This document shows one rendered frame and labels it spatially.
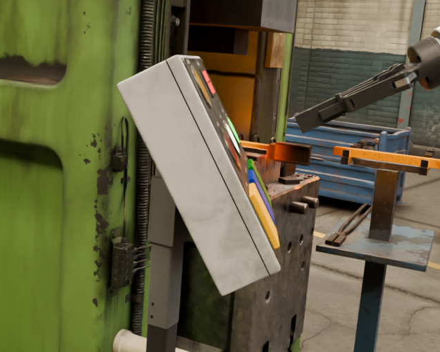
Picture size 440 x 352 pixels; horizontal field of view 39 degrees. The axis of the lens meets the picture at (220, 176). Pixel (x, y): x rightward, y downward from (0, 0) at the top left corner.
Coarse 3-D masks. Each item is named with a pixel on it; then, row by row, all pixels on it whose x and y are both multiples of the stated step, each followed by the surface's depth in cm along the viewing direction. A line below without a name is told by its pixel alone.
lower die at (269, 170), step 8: (248, 152) 143; (256, 152) 143; (264, 152) 142; (256, 160) 137; (264, 160) 141; (272, 160) 146; (256, 168) 138; (264, 168) 142; (272, 168) 147; (280, 168) 152; (264, 176) 143; (272, 176) 148; (264, 184) 144
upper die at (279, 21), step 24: (192, 0) 134; (216, 0) 132; (240, 0) 129; (264, 0) 128; (288, 0) 140; (192, 24) 142; (216, 24) 134; (240, 24) 130; (264, 24) 130; (288, 24) 142
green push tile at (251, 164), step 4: (248, 160) 100; (252, 160) 101; (248, 164) 97; (252, 164) 96; (252, 168) 94; (256, 172) 97; (256, 176) 94; (260, 176) 101; (260, 180) 96; (264, 188) 98; (264, 192) 95; (268, 196) 99; (268, 200) 95
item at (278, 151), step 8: (248, 144) 145; (256, 144) 144; (264, 144) 146; (272, 144) 142; (280, 144) 142; (288, 144) 141; (296, 144) 142; (272, 152) 142; (280, 152) 143; (288, 152) 142; (296, 152) 141; (304, 152) 140; (280, 160) 142; (288, 160) 142; (296, 160) 141; (304, 160) 140
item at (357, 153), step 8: (336, 152) 174; (352, 152) 172; (360, 152) 171; (368, 152) 170; (376, 152) 169; (384, 152) 170; (376, 160) 170; (384, 160) 169; (392, 160) 168; (400, 160) 167; (408, 160) 166; (416, 160) 166; (432, 160) 164
